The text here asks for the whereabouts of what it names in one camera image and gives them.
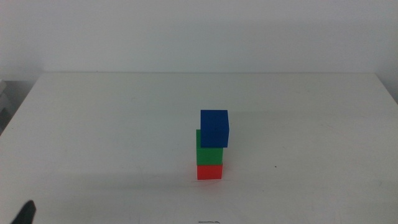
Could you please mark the blue cube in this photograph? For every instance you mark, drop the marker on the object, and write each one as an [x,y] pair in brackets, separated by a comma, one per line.
[214,127]

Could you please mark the red cube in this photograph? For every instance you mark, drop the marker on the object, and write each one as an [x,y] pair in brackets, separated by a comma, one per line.
[210,172]

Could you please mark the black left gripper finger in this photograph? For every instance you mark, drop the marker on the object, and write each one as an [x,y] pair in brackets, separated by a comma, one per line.
[26,214]

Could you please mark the green cube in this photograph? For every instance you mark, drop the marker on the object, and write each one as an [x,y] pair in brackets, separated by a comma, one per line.
[210,155]

